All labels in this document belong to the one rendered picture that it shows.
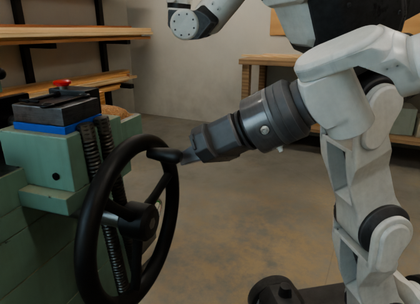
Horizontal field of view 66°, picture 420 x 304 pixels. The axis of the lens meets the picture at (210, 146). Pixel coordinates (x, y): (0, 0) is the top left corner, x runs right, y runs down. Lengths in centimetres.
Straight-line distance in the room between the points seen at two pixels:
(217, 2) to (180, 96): 337
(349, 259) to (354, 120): 72
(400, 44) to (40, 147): 50
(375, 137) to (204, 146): 44
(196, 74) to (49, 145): 360
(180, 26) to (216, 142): 50
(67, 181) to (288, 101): 35
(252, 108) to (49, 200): 33
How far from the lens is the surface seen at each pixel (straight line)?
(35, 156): 57
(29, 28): 305
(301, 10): 68
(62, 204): 54
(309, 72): 43
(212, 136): 47
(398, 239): 95
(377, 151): 81
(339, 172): 94
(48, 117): 54
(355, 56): 41
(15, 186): 59
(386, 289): 113
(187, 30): 90
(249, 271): 170
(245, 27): 379
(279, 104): 44
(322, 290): 142
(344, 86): 44
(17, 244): 63
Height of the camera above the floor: 111
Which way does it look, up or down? 20 degrees down
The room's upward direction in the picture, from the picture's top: straight up
